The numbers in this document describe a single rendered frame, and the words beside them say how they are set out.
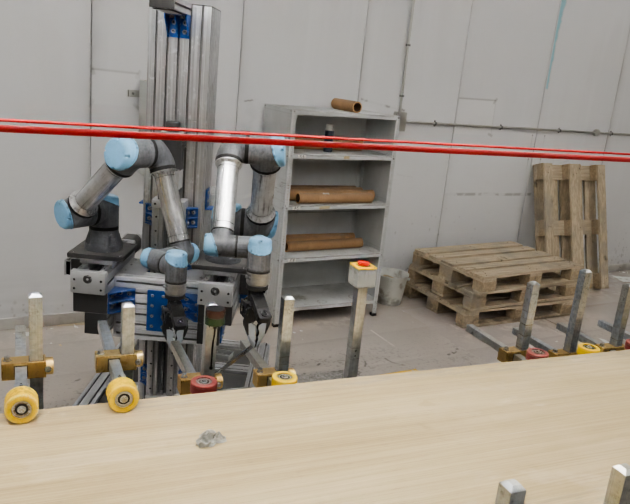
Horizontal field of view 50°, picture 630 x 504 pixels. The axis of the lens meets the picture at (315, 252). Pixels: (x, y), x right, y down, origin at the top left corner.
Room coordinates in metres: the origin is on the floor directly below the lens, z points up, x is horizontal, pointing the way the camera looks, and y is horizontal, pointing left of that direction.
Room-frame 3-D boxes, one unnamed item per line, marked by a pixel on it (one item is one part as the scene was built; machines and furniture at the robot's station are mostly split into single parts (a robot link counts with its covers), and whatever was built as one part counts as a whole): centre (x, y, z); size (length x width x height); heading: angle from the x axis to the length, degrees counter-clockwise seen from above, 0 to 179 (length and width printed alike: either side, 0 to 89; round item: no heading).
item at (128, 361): (1.85, 0.55, 0.95); 0.14 x 0.06 x 0.05; 114
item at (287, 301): (2.06, 0.07, 0.89); 0.04 x 0.04 x 0.48; 24
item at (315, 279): (5.00, -0.03, 0.78); 0.90 x 0.45 x 1.55; 121
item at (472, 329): (2.52, -0.77, 0.83); 0.44 x 0.03 x 0.04; 24
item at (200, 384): (1.84, 0.29, 0.85); 0.08 x 0.08 x 0.11
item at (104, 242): (2.68, 0.87, 1.09); 0.15 x 0.15 x 0.10
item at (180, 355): (2.02, 0.37, 0.84); 0.43 x 0.03 x 0.04; 24
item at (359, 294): (2.17, -0.17, 0.93); 0.05 x 0.05 x 0.45; 24
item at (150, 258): (2.32, 0.55, 1.12); 0.11 x 0.11 x 0.08; 56
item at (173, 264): (2.25, 0.48, 1.13); 0.09 x 0.08 x 0.11; 56
